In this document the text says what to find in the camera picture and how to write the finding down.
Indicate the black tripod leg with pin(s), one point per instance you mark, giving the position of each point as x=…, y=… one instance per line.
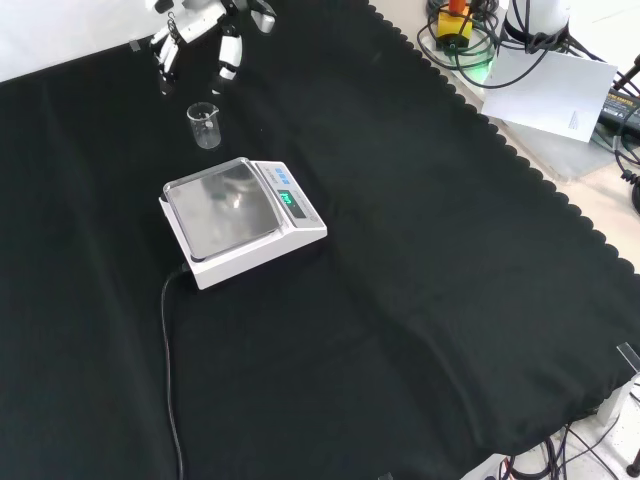
x=629, y=76

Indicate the black table cloth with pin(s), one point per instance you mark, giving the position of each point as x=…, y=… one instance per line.
x=400, y=260

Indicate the white paper sheet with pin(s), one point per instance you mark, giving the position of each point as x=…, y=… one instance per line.
x=550, y=95

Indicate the black power adapter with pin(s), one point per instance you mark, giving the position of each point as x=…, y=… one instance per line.
x=620, y=108

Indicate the white electronic balance steel pan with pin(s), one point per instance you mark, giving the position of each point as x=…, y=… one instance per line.
x=301, y=235

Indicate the grey tape strip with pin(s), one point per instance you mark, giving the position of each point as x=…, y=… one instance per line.
x=134, y=45

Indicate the small clear glass beaker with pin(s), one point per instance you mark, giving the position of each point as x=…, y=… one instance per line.
x=205, y=136

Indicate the clear tape strip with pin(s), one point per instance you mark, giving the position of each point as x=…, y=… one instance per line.
x=628, y=356

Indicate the yellow emergency stop button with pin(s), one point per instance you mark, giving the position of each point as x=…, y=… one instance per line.
x=454, y=26

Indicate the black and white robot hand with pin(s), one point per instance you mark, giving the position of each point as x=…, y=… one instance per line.
x=200, y=20

